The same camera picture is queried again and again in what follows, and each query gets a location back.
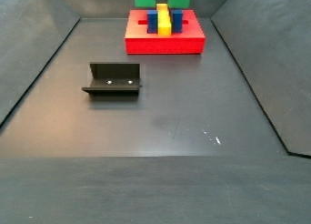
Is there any black L-shaped fixture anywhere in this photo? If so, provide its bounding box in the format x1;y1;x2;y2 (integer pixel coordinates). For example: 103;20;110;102
82;62;142;95

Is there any red base board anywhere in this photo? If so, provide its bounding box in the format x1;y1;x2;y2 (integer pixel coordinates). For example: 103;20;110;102
125;10;207;55

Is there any yellow long bar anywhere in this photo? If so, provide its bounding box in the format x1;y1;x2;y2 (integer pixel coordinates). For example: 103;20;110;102
157;4;171;36

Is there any dark blue peg right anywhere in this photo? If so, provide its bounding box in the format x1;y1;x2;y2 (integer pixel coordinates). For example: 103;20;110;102
147;10;158;34

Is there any dark blue peg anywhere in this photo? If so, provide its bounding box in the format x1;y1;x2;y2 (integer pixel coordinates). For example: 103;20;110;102
171;9;183;33
147;10;158;34

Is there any dark blue peg left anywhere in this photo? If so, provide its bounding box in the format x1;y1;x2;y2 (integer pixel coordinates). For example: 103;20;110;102
171;9;183;33

